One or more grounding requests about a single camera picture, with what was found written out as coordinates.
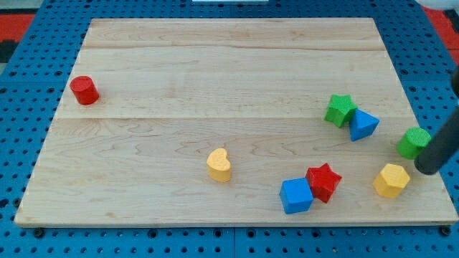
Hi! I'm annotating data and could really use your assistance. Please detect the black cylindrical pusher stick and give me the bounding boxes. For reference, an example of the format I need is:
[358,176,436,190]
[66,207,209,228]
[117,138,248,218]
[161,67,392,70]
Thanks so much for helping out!
[414,105,458,176]

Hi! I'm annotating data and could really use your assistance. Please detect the yellow hexagon block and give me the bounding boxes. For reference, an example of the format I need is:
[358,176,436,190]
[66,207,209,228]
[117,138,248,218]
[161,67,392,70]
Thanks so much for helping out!
[372,163,411,199]

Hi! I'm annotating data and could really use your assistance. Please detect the green cylinder block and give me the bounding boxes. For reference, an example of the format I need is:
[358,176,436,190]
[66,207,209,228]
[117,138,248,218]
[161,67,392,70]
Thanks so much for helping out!
[396,127,431,160]

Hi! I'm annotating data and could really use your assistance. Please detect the blue triangle block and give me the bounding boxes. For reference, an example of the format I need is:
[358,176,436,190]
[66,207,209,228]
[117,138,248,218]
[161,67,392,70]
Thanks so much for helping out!
[349,109,380,141]

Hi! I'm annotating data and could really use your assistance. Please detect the green star block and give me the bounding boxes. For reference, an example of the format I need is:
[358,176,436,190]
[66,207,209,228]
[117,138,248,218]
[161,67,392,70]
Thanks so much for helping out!
[324,94,358,128]

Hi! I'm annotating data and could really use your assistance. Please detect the red star block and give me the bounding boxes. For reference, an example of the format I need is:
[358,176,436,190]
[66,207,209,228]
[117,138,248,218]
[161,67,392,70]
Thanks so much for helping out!
[305,163,342,204]

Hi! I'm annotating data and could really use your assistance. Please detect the blue cube block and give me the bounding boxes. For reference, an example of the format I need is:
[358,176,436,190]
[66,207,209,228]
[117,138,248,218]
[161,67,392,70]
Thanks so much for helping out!
[279,178,314,214]

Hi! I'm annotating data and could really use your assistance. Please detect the wooden board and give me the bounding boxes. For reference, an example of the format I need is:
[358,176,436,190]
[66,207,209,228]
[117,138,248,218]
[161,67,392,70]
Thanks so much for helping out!
[15,18,458,228]

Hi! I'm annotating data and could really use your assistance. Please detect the yellow heart block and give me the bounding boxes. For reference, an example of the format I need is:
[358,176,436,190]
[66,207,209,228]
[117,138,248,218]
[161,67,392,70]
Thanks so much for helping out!
[207,148,232,183]

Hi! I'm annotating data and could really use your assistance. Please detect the red cylinder block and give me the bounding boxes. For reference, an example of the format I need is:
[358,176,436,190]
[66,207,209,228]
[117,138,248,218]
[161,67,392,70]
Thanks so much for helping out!
[70,75,100,105]

